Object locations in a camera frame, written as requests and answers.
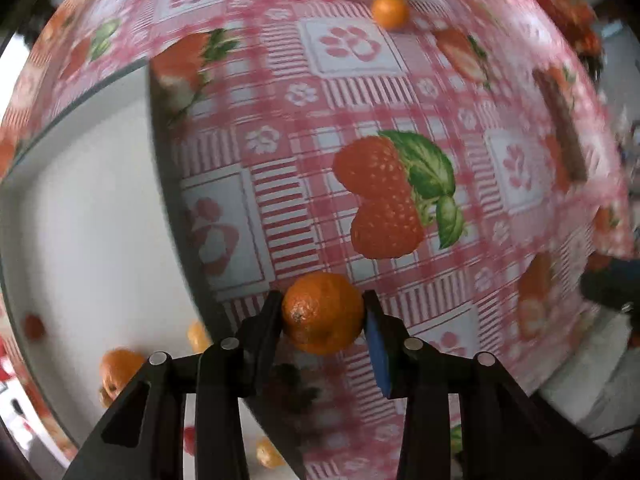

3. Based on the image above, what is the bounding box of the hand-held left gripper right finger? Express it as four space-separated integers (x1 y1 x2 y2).
362 290 611 480

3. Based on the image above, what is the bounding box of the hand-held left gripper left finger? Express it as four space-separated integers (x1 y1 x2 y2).
62 290 286 480

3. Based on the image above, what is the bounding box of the white rectangular tray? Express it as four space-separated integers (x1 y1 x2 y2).
0 57 306 480

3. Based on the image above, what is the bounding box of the small kumquat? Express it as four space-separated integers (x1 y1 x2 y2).
186 321 213 353

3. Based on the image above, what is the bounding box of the stack of red gift boxes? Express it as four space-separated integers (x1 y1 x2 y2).
540 0 606 56

